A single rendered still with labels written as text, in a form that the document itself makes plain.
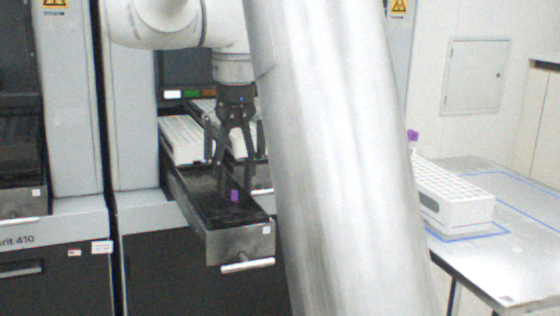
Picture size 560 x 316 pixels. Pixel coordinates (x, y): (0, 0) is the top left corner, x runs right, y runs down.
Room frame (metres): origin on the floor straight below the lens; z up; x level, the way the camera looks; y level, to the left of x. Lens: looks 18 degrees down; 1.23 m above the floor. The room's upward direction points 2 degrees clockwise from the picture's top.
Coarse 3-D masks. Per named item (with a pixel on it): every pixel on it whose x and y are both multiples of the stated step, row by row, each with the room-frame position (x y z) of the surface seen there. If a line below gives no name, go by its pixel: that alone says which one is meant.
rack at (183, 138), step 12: (168, 120) 1.44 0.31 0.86; (180, 120) 1.44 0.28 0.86; (192, 120) 1.44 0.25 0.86; (168, 132) 1.31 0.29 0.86; (180, 132) 1.31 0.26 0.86; (192, 132) 1.31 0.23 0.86; (168, 144) 1.37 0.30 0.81; (180, 144) 1.20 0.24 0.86; (192, 144) 1.21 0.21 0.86; (180, 156) 1.19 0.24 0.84; (192, 156) 1.21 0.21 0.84
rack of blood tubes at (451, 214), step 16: (416, 160) 1.09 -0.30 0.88; (416, 176) 0.99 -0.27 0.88; (432, 176) 1.00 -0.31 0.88; (448, 176) 0.99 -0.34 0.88; (432, 192) 0.90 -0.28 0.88; (448, 192) 0.90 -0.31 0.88; (464, 192) 0.91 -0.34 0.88; (480, 192) 0.91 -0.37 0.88; (432, 208) 0.96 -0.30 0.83; (448, 208) 0.86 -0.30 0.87; (464, 208) 0.86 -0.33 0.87; (480, 208) 0.87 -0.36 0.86; (432, 224) 0.89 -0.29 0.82; (448, 224) 0.85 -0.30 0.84; (464, 224) 0.86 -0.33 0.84; (480, 224) 0.88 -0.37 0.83
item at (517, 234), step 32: (448, 160) 1.29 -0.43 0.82; (480, 160) 1.30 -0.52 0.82; (512, 192) 1.08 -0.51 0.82; (544, 192) 1.08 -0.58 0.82; (512, 224) 0.91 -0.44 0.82; (544, 224) 0.91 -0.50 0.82; (448, 256) 0.77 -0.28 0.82; (480, 256) 0.78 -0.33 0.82; (512, 256) 0.78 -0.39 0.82; (544, 256) 0.79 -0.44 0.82; (480, 288) 0.68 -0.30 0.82; (512, 288) 0.68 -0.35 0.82; (544, 288) 0.69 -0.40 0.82
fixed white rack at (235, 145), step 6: (216, 120) 1.45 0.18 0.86; (216, 126) 1.42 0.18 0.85; (252, 126) 1.40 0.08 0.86; (216, 132) 1.46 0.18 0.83; (234, 132) 1.33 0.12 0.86; (240, 132) 1.33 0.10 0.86; (252, 132) 1.34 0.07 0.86; (216, 138) 1.42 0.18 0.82; (228, 138) 1.32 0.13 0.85; (234, 138) 1.27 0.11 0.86; (240, 138) 1.28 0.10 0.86; (252, 138) 1.28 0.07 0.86; (228, 144) 1.41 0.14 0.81; (234, 144) 1.27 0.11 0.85; (240, 144) 1.26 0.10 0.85; (228, 150) 1.32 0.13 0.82; (234, 150) 1.27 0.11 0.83; (240, 150) 1.26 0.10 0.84; (246, 150) 1.27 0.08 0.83; (234, 156) 1.27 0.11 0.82; (240, 156) 1.26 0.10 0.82; (246, 156) 1.27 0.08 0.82
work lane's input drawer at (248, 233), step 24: (168, 168) 1.20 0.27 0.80; (192, 168) 1.19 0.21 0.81; (192, 192) 1.02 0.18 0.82; (240, 192) 1.06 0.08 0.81; (192, 216) 0.96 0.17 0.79; (216, 216) 0.94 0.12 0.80; (240, 216) 0.91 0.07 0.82; (264, 216) 0.91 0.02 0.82; (216, 240) 0.87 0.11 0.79; (240, 240) 0.88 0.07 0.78; (264, 240) 0.90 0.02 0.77; (216, 264) 0.87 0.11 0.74; (240, 264) 0.84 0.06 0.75; (264, 264) 0.86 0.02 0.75
